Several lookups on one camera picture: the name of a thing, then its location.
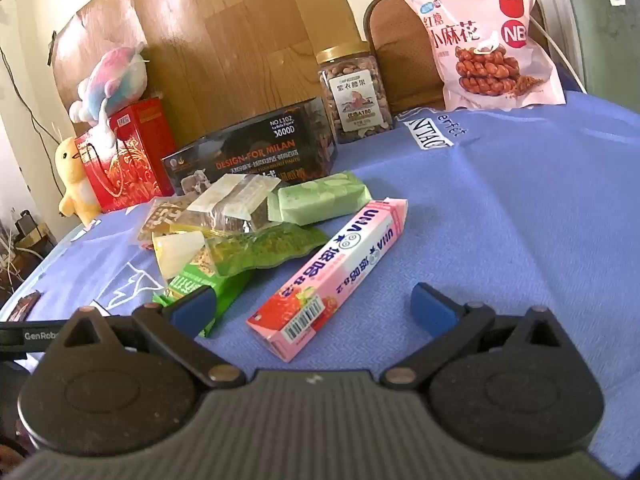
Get black sheep print box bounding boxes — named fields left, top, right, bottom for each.
left=161, top=97, right=337, bottom=198

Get yellow lid jelly cup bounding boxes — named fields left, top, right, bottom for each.
left=151, top=232, right=208, bottom=281

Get pastel plush dolphin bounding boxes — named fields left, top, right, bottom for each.
left=69, top=42, right=150, bottom=148

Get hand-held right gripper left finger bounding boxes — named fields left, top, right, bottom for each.
left=45, top=284, right=247, bottom=389

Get yellow plush duck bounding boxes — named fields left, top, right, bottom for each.
left=55, top=135, right=101, bottom=226

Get brown chair backrest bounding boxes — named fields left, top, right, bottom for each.
left=362, top=0, right=451, bottom=116

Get blue printed tablecloth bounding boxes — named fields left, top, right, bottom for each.
left=0, top=92, right=640, bottom=480

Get light green wafer packet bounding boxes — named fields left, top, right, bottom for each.
left=267, top=171, right=373, bottom=226

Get dark snack packet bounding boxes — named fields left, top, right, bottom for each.
left=0, top=290, right=42, bottom=322

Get white cable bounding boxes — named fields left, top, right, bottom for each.
left=530, top=10, right=588, bottom=93

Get pink long candy box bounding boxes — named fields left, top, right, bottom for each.
left=246, top=197, right=408, bottom=362

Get wooden board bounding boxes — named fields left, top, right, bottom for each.
left=50, top=0, right=368, bottom=141

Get red gold gift box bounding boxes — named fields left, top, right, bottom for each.
left=75, top=97, right=176, bottom=213

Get clear wrapped brown snack bar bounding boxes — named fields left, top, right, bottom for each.
left=187, top=174, right=281, bottom=235

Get brown cardboard box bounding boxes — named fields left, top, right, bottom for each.
left=12, top=212, right=53, bottom=253

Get black wall cable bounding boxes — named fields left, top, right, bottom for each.
left=0, top=45, right=61, bottom=146

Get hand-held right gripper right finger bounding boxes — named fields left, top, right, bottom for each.
left=381, top=282, right=571, bottom=391

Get translucent green pea packet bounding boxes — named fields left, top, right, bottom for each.
left=205, top=222, right=328, bottom=277

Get glass door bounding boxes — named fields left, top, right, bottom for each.
left=565, top=0, right=640, bottom=111

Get pink fried dough twist bag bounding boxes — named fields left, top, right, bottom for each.
left=399, top=0, right=567, bottom=112

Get clear nut jar gold lid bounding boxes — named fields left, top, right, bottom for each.
left=315, top=46, right=396, bottom=145

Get bright green snack packet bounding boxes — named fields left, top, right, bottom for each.
left=152, top=260, right=251, bottom=338

